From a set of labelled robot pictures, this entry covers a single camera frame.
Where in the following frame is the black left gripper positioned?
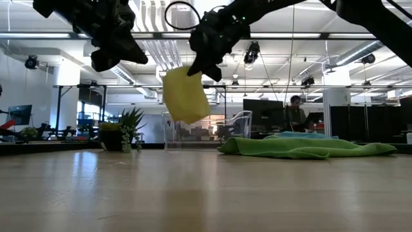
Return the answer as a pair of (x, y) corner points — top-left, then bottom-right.
(75, 0), (149, 72)

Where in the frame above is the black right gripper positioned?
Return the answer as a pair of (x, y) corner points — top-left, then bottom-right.
(187, 5), (250, 83)

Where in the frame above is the yellow microfiber towel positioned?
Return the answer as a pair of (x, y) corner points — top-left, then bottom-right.
(162, 66), (212, 125)

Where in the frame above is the green microfiber towel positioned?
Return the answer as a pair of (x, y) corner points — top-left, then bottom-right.
(217, 137), (398, 160)

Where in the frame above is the teal microfiber towel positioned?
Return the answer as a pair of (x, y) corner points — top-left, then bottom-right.
(263, 131), (339, 141)

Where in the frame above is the black overhead light bar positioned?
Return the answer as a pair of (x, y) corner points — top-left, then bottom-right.
(0, 31), (412, 41)

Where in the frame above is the clear plastic bin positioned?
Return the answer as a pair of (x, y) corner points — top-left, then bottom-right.
(162, 110), (254, 151)

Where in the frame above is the potted succulent plant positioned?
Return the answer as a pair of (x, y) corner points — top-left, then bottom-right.
(98, 107), (148, 154)

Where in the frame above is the large black monitor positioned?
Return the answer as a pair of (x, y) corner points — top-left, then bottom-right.
(243, 99), (285, 135)

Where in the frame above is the person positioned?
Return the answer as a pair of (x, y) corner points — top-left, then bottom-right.
(284, 95), (309, 133)

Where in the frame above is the tilted background monitor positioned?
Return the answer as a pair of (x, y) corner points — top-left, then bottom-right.
(5, 104), (33, 127)

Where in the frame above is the small background plant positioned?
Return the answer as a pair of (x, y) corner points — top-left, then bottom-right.
(21, 126), (39, 140)

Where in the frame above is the small black monitor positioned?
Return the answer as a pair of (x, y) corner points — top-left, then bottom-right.
(305, 111), (325, 126)

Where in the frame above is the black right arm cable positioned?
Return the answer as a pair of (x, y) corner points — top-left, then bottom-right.
(164, 1), (202, 32)

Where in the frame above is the black aluminium table frame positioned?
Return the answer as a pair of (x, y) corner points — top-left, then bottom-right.
(0, 140), (412, 156)

